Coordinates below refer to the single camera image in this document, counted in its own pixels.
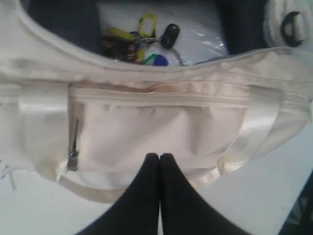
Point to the clear plastic wrapped white package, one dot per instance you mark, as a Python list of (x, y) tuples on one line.
[(200, 39)]

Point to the colourful key tag bunch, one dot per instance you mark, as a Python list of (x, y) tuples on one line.
[(130, 47)]

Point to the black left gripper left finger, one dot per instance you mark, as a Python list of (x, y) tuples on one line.
[(136, 211)]

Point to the cream fabric duffel bag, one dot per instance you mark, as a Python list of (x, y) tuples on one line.
[(86, 121)]

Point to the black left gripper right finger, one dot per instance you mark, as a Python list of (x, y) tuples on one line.
[(183, 210)]

